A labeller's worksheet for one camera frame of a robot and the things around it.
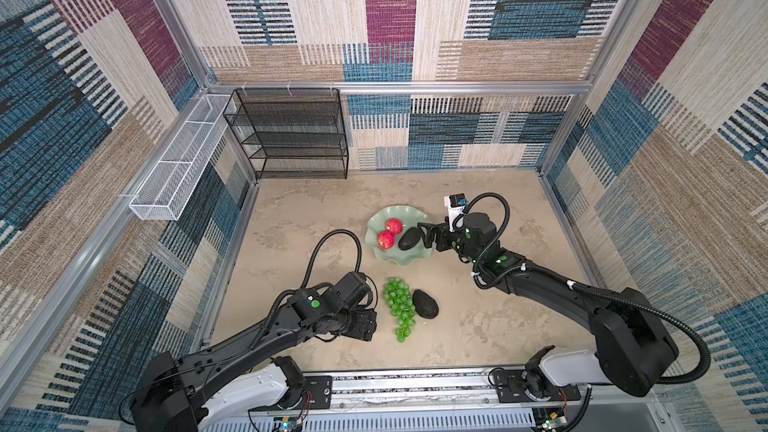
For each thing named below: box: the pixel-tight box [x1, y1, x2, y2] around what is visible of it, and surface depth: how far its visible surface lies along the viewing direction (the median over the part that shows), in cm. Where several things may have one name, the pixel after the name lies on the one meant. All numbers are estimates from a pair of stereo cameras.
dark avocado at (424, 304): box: [412, 289, 439, 319], surface depth 85 cm
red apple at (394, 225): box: [385, 218, 403, 235], surface depth 102 cm
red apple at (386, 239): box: [377, 230, 395, 250], surface depth 98 cm
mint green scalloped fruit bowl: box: [364, 205, 433, 268], surface depth 102 cm
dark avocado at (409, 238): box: [398, 227, 421, 251], surface depth 99 cm
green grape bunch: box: [384, 277, 416, 343], surface depth 85 cm
